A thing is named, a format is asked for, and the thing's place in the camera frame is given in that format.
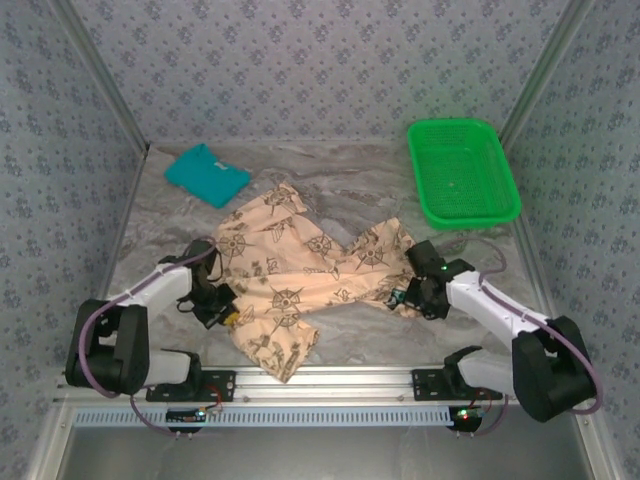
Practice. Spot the peach printed t-shirt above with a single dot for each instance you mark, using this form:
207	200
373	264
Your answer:
280	270

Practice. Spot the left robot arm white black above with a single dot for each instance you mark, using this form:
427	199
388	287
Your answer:
155	292

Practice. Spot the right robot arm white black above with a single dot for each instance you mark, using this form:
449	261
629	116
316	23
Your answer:
475	310

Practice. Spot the folded teal t-shirt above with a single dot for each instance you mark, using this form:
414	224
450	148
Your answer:
205	175

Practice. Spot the green plastic basket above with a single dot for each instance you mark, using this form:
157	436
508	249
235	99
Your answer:
460	175

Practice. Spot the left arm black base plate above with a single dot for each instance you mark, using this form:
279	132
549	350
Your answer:
222	385

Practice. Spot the aluminium perforated rail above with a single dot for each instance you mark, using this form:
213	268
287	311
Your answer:
300	416

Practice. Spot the aluminium mounting rail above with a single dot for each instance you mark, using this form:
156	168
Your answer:
340	385

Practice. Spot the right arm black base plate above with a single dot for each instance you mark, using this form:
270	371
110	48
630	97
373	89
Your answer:
425	385

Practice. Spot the aluminium frame post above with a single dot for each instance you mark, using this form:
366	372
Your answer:
541	75
105	75

